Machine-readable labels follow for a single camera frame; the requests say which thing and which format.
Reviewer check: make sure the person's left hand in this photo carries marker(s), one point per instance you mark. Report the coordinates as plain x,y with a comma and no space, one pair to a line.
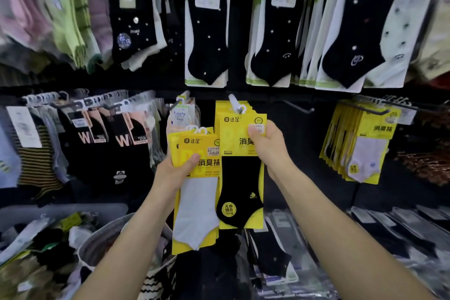
172,178

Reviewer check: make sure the person's right hand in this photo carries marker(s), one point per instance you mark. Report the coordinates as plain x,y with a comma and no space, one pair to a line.
272,148

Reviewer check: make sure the yellow hooked sock packet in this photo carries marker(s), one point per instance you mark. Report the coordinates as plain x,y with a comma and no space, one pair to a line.
170,150

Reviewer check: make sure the yellow packet white sock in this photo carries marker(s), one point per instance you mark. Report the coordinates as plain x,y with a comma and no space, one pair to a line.
197,212

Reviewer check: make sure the yellow packet black sock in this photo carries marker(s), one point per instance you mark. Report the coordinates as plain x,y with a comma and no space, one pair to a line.
240,190

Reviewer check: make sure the person's right forearm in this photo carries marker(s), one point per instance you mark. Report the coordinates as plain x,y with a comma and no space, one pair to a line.
351,243

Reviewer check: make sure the person's left forearm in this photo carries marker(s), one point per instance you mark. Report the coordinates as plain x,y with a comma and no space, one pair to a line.
123,257

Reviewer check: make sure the row black socks peach cuffs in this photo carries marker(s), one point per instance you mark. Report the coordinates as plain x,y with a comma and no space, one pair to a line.
123,138

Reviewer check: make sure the row of clear bagged socks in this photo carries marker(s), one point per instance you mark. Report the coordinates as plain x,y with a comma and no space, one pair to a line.
270,254

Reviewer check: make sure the row black socks white cards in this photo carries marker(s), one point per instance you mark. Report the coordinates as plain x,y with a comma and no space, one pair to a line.
277,43

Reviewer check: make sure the bunch of striped socks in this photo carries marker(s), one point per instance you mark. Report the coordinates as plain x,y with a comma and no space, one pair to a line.
38,166

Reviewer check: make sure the black dotted tall socks bunch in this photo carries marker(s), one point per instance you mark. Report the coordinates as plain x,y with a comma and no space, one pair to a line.
133,29

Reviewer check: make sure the row of pastel hanging socks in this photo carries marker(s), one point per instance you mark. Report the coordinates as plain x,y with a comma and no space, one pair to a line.
63,11

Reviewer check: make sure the white tipped peg hook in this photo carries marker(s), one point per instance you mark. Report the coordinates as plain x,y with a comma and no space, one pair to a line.
233,101

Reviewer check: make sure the bunch of pastel sock packs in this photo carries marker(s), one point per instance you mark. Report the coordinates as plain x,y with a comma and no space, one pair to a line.
181,117

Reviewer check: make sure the black white zigzag tote bag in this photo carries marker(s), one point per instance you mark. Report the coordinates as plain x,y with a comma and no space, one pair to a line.
102,240

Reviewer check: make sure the white plastic bin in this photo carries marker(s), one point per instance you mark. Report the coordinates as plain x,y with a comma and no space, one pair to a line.
70,210

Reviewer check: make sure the black dotted sock white card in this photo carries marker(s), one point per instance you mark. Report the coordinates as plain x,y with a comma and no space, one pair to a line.
207,43

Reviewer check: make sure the clear price tag holder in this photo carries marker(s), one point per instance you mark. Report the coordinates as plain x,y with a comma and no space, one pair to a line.
408,116

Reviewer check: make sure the heap of copper hangers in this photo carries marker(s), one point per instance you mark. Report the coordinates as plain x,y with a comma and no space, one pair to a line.
429,166

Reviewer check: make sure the cream dotted sock pack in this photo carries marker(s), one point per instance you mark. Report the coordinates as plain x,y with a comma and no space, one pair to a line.
399,29

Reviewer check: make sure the beige sock pack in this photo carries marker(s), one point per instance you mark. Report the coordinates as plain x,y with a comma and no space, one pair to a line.
436,43

